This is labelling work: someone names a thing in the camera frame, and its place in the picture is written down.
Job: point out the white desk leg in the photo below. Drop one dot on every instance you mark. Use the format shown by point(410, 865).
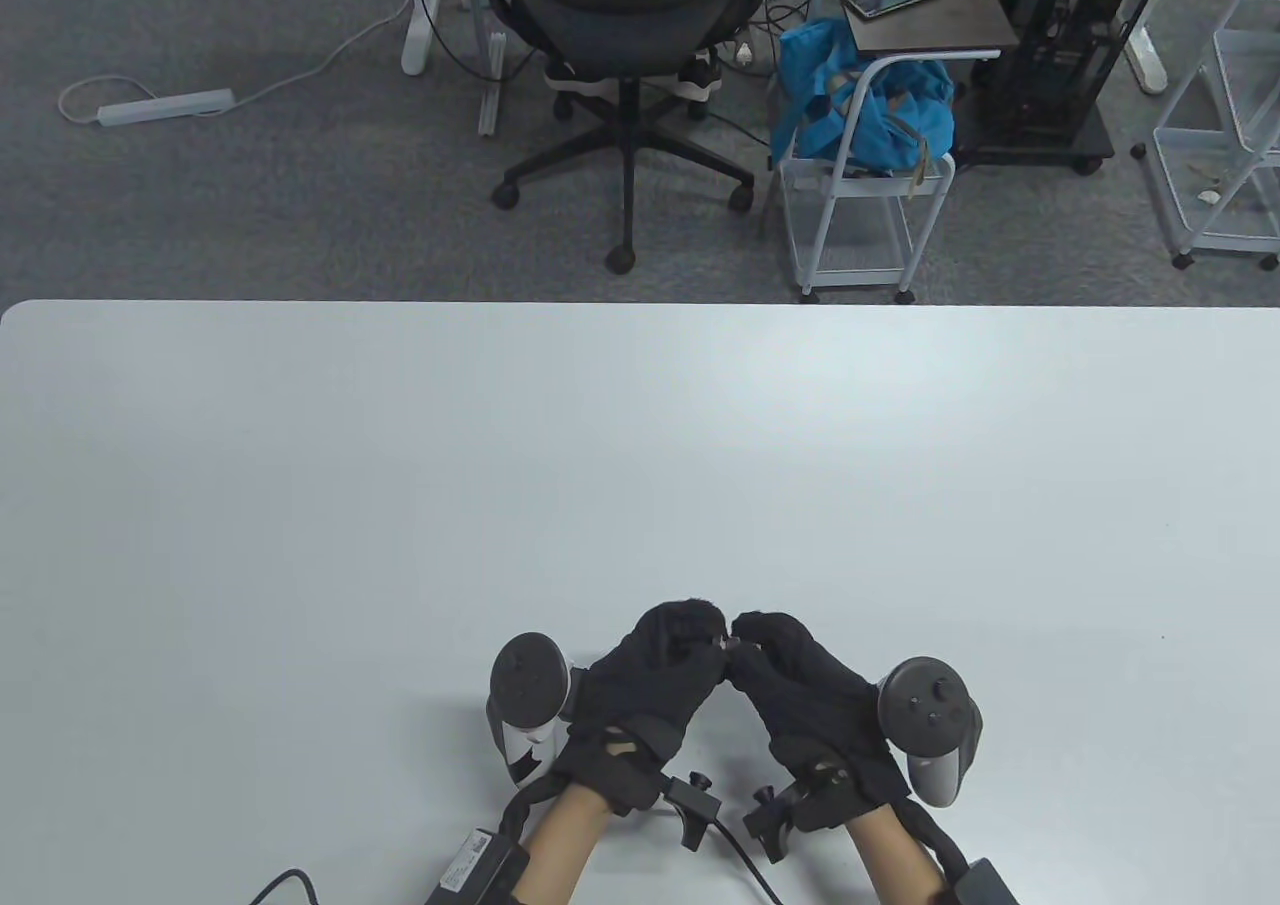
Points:
point(418, 35)

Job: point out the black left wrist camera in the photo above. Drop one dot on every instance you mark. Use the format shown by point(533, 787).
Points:
point(692, 803)

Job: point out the person's right forearm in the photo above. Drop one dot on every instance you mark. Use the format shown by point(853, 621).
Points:
point(895, 860)

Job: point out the grey left hand controller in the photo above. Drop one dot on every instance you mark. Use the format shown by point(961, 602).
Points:
point(527, 685)

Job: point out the white desk foot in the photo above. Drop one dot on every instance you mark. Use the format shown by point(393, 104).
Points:
point(1148, 60)

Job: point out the black left forearm box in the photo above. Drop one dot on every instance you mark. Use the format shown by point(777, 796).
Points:
point(475, 865)

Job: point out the person's left forearm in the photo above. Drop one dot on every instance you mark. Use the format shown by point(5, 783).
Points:
point(565, 845)

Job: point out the person's left hand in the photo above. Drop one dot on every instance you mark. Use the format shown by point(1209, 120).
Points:
point(640, 685)

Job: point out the blue bag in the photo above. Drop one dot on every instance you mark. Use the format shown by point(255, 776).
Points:
point(890, 115)

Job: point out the person's right hand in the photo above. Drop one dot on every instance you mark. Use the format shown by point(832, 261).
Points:
point(810, 705)

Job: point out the dark side table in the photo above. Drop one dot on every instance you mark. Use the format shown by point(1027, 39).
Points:
point(950, 15)

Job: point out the white rolling shelf cart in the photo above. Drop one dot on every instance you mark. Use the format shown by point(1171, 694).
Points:
point(1215, 185)

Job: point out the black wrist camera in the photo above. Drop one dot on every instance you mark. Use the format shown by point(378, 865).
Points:
point(770, 820)
point(692, 803)

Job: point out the black right forearm box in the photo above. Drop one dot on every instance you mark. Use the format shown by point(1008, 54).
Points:
point(985, 885)

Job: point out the black computer case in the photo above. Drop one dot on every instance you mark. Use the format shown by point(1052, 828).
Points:
point(1070, 35)

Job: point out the black wheeled platform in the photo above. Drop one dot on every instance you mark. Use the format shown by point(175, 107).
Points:
point(1040, 150)

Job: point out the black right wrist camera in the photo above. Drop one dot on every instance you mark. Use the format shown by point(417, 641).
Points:
point(770, 820)

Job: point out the grey hand controller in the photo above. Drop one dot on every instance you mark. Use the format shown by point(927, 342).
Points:
point(930, 715)
point(527, 685)

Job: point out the grey right hand controller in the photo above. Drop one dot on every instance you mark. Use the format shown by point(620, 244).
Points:
point(930, 715)

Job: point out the white power strip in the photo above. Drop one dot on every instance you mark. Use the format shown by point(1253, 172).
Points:
point(165, 107)

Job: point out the black mesh office chair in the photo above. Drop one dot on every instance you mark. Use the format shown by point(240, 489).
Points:
point(625, 5)

